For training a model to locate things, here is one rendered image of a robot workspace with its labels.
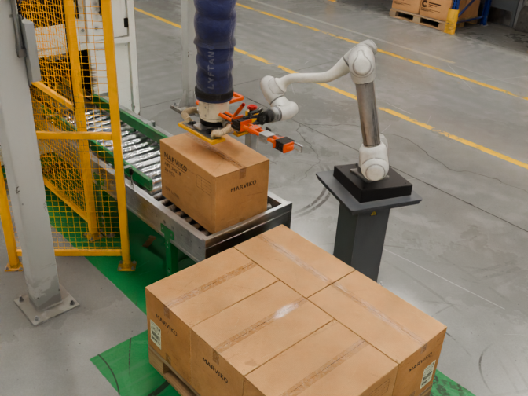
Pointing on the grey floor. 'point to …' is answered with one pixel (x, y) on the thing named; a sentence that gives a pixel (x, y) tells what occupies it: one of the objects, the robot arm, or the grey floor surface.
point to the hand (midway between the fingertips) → (243, 123)
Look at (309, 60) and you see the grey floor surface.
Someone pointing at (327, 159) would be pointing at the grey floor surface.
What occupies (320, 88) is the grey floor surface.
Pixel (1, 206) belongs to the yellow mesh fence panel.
